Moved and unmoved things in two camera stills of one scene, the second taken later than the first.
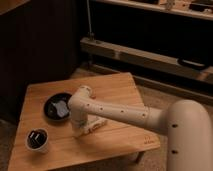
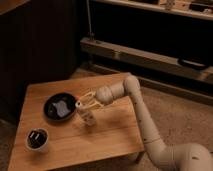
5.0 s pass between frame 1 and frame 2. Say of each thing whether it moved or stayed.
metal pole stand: stayed
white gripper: moved
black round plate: stayed
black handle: stayed
